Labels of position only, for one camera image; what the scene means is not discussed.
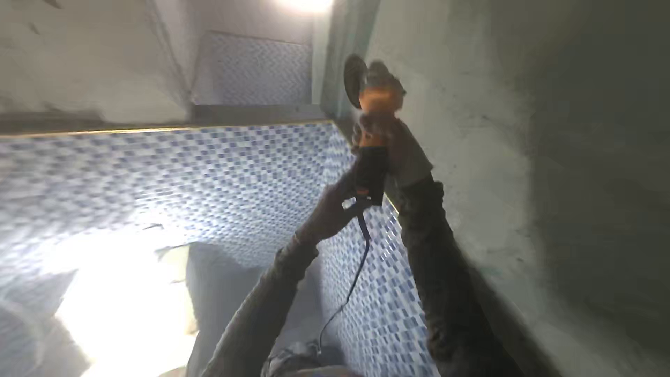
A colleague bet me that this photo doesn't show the person's left hand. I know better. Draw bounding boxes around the person's left hand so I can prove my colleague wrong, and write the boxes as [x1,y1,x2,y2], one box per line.
[296,169,372,246]

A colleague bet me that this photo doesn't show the person's right hand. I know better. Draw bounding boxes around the person's right hand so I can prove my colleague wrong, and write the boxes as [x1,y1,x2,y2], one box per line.
[352,113,433,187]

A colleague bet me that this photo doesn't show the person's right forearm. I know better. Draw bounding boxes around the person's right forearm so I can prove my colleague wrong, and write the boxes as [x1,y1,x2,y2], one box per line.
[397,174,563,377]

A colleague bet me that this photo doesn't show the person's left forearm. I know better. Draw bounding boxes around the person's left forearm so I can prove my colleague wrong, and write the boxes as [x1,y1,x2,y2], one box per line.
[201,237,319,377]

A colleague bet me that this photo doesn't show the orange and black angle grinder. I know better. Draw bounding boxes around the orange and black angle grinder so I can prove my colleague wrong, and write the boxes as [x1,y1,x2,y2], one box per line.
[343,54,407,207]

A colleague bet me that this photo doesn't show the yellow tile edge trim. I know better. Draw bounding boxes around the yellow tile edge trim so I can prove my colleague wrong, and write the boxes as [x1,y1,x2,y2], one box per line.
[0,120,401,215]

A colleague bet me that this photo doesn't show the black power cable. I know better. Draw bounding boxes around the black power cable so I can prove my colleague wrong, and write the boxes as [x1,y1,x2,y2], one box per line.
[319,209,371,353]

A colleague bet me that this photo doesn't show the bright lamp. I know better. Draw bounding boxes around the bright lamp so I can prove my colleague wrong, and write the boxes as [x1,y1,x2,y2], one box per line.
[276,0,334,13]

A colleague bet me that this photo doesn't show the person's body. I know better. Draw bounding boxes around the person's body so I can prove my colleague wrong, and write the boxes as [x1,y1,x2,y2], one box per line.
[262,341,363,377]

